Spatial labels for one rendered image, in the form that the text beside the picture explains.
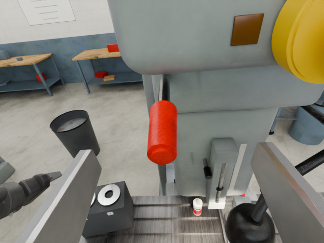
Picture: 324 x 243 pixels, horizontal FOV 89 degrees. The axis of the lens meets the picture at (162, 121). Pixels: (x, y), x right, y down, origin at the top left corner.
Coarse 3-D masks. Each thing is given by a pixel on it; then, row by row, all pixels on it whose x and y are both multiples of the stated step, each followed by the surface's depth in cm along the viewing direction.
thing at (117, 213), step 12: (96, 192) 69; (108, 192) 69; (120, 192) 67; (96, 204) 65; (108, 204) 63; (120, 204) 64; (132, 204) 80; (96, 216) 64; (108, 216) 66; (120, 216) 67; (132, 216) 75; (84, 228) 68; (96, 228) 69; (108, 228) 71; (120, 228) 73
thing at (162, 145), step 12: (168, 84) 18; (168, 96) 16; (156, 108) 13; (168, 108) 13; (156, 120) 12; (168, 120) 12; (156, 132) 11; (168, 132) 11; (156, 144) 10; (168, 144) 10; (156, 156) 10; (168, 156) 10
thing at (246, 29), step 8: (240, 16) 9; (248, 16) 9; (256, 16) 9; (240, 24) 10; (248, 24) 10; (256, 24) 10; (232, 32) 10; (240, 32) 10; (248, 32) 10; (256, 32) 10; (232, 40) 10; (240, 40) 10; (248, 40) 10; (256, 40) 10
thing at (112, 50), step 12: (108, 48) 375; (0, 60) 422; (12, 60) 409; (24, 60) 397; (36, 60) 385; (96, 72) 444; (132, 72) 448; (0, 84) 457; (12, 84) 461; (24, 84) 452; (36, 84) 443; (48, 84) 435; (84, 84) 407; (96, 84) 409
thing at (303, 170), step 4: (320, 152) 23; (312, 156) 23; (316, 156) 23; (320, 156) 23; (308, 160) 23; (312, 160) 22; (316, 160) 22; (320, 160) 22; (300, 164) 22; (304, 164) 22; (308, 164) 22; (312, 164) 22; (316, 164) 22; (320, 164) 22; (296, 168) 22; (300, 168) 21; (304, 168) 22; (308, 168) 22; (312, 168) 22; (300, 172) 21; (304, 172) 21; (308, 172) 22
